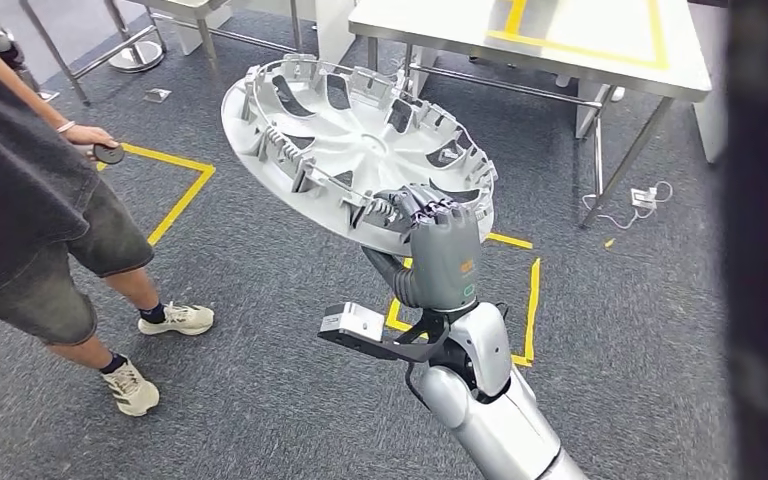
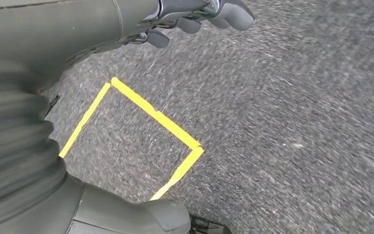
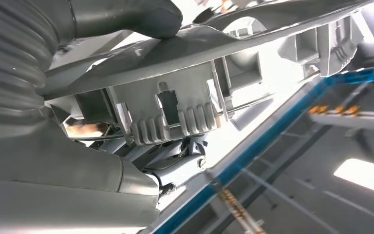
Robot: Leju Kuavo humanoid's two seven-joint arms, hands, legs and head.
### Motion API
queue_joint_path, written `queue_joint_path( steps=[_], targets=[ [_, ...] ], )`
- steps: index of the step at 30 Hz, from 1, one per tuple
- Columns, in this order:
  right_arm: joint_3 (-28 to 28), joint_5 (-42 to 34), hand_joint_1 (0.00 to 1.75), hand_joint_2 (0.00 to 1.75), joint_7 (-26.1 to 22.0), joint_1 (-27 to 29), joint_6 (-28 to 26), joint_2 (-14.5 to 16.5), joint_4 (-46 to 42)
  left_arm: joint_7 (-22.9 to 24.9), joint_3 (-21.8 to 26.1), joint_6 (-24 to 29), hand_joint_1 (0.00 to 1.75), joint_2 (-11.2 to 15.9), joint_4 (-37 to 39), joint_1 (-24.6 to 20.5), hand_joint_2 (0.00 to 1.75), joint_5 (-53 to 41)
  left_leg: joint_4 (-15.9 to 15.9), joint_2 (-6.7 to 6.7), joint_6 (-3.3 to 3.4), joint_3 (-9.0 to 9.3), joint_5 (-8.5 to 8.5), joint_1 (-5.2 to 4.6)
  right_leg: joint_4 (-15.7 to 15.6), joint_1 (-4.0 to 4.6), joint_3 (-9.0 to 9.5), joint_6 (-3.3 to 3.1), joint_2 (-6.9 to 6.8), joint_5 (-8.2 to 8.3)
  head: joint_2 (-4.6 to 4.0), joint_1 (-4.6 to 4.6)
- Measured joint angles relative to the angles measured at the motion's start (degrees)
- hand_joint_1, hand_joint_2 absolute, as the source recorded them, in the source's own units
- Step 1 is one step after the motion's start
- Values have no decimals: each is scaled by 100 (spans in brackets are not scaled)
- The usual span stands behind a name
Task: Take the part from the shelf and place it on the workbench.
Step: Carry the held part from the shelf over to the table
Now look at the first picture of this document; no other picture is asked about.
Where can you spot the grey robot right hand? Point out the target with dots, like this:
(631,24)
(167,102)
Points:
(447,265)

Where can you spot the chrome round base stand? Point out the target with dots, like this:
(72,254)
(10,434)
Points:
(135,58)

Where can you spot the steel table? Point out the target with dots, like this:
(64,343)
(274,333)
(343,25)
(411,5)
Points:
(185,8)

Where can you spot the white power strip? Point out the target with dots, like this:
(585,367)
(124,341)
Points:
(642,199)

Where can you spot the grey plastic wheel cover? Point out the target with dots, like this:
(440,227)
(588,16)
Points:
(344,146)

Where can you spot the person's hand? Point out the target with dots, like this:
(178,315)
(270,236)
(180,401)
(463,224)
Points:
(89,136)

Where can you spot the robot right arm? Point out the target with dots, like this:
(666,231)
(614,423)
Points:
(490,424)

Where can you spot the yellow floor tape square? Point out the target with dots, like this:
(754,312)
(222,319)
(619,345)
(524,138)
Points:
(532,311)

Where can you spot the white cabinet panel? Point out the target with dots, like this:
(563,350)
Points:
(334,26)
(708,99)

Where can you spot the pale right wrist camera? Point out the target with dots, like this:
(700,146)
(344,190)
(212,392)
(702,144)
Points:
(354,323)

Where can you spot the small metal floor plate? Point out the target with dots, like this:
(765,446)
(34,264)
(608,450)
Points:
(157,95)

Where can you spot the small yellow tape scrap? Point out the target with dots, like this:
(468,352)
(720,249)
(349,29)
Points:
(609,243)

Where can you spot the person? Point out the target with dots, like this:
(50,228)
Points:
(13,199)

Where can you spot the steel workbench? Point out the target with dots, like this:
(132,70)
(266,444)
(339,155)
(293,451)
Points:
(424,26)

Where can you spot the black round controller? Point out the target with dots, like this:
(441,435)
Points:
(109,154)

